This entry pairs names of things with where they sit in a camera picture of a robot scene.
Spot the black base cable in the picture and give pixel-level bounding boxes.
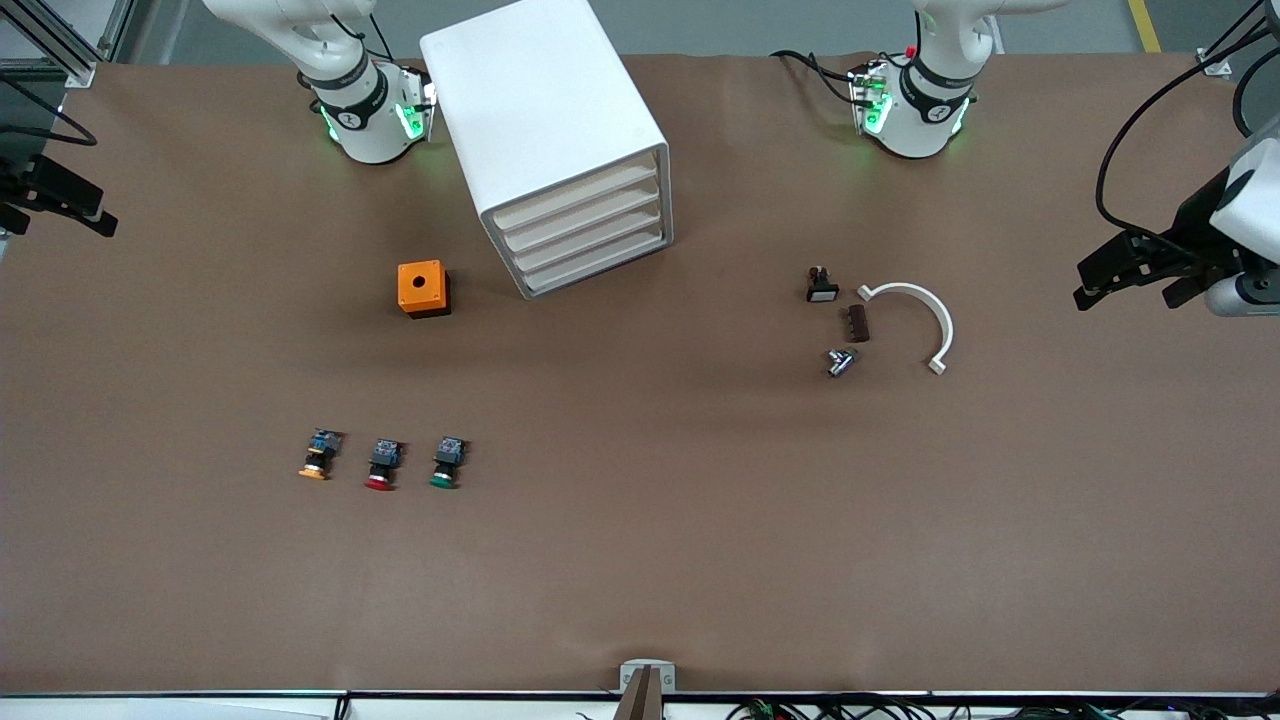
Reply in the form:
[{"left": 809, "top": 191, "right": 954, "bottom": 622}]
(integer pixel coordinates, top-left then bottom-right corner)
[{"left": 770, "top": 48, "right": 863, "bottom": 107}]

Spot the black cable bundle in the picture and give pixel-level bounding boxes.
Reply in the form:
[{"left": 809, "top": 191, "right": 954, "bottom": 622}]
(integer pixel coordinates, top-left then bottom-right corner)
[{"left": 728, "top": 695, "right": 1280, "bottom": 720}]

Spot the yellow push button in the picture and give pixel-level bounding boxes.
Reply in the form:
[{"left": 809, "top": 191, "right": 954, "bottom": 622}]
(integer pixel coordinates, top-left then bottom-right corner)
[{"left": 298, "top": 429, "right": 344, "bottom": 482}]

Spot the aluminium frame profile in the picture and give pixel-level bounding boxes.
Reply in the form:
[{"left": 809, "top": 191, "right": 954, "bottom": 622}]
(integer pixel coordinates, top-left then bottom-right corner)
[{"left": 0, "top": 0, "right": 136, "bottom": 89}]

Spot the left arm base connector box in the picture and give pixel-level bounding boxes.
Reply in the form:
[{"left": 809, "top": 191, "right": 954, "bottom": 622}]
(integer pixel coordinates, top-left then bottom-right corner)
[{"left": 848, "top": 58, "right": 893, "bottom": 136}]

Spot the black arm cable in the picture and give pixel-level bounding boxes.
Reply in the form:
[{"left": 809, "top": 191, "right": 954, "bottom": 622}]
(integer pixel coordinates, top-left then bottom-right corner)
[
  {"left": 0, "top": 75, "right": 99, "bottom": 148},
  {"left": 1094, "top": 50, "right": 1280, "bottom": 263}
]

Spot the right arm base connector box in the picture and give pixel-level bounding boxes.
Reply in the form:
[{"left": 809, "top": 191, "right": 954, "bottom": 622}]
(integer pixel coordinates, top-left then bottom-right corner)
[{"left": 398, "top": 62, "right": 439, "bottom": 141}]

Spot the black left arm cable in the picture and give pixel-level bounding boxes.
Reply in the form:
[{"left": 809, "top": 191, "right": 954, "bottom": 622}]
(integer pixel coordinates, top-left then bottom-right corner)
[{"left": 1094, "top": 50, "right": 1280, "bottom": 263}]

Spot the orange button enclosure box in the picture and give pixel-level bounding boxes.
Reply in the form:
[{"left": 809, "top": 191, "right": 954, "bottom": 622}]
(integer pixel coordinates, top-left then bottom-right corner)
[{"left": 397, "top": 260, "right": 452, "bottom": 319}]

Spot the grey metal bracket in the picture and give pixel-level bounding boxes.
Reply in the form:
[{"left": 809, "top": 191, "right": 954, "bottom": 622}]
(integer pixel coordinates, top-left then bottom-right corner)
[{"left": 619, "top": 659, "right": 677, "bottom": 694}]

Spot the white curved plastic bracket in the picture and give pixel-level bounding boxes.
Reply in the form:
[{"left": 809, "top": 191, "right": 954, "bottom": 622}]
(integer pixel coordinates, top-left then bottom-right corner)
[{"left": 857, "top": 282, "right": 955, "bottom": 376}]

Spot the red push button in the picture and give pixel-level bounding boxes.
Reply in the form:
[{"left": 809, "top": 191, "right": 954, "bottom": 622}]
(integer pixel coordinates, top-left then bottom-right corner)
[{"left": 364, "top": 438, "right": 404, "bottom": 492}]

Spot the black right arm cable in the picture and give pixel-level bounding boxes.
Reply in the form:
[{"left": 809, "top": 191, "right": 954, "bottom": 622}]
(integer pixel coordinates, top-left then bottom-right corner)
[{"left": 0, "top": 75, "right": 99, "bottom": 148}]

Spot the green push button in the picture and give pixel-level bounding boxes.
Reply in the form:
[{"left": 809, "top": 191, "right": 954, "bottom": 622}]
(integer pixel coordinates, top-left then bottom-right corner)
[{"left": 429, "top": 436, "right": 469, "bottom": 490}]

